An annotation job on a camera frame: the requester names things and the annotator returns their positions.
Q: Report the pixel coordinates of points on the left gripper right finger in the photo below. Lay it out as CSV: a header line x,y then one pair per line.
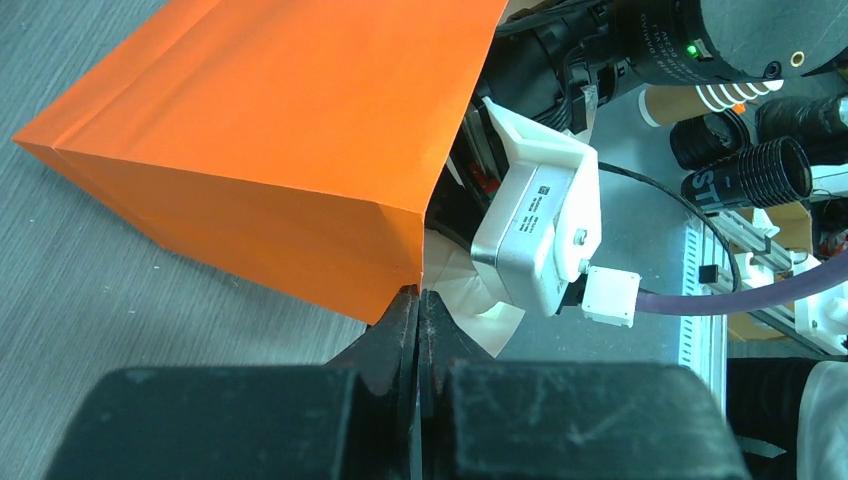
x,y
489,419

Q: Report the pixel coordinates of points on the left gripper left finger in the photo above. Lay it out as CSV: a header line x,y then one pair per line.
x,y
349,418

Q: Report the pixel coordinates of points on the orange paper bag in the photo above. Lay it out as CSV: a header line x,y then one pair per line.
x,y
220,182

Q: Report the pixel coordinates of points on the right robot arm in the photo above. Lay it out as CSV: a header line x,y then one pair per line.
x,y
543,56

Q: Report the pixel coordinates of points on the brown striped background cup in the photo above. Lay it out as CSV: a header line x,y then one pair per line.
x,y
667,105

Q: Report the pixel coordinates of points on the black ribbed background cylinder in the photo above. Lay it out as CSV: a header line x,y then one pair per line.
x,y
762,176

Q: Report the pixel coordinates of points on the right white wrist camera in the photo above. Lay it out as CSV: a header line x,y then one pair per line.
x,y
544,224

